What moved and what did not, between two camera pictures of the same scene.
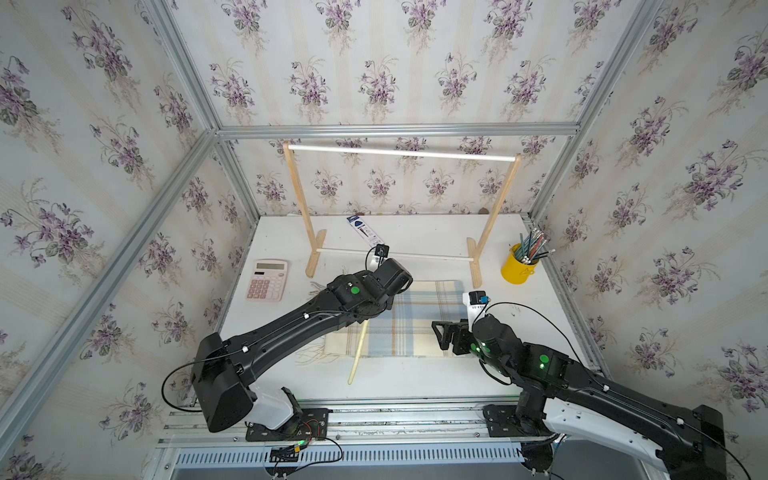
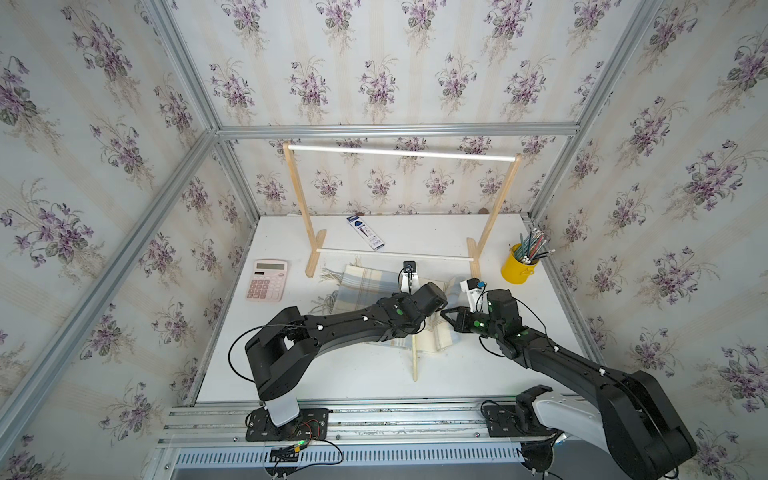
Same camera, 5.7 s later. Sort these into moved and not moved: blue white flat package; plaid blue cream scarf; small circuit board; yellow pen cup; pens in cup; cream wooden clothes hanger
Moved: plaid blue cream scarf; cream wooden clothes hanger
Not moved: yellow pen cup; small circuit board; pens in cup; blue white flat package
